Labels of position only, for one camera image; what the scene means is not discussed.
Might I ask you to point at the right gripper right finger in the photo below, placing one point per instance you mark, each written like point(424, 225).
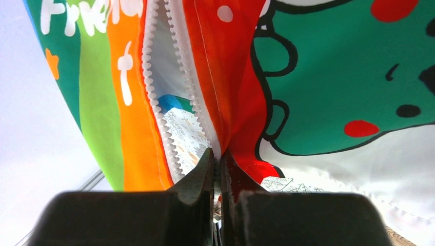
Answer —
point(253, 216)

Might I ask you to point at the rainbow kids jacket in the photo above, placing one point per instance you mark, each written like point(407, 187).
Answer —
point(340, 89)

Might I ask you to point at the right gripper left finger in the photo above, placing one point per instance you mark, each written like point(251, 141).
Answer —
point(181, 215)

